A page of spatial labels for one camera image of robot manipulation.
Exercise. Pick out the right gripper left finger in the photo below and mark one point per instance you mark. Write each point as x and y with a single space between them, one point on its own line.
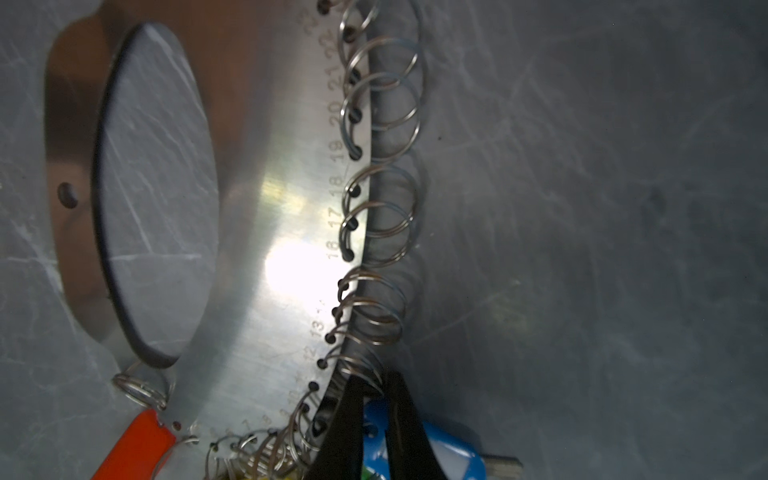
341 454

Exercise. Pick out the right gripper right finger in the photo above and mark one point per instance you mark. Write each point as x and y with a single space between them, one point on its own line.
410 455

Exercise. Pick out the bunch of coloured keys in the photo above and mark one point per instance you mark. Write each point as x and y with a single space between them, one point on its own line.
146 445

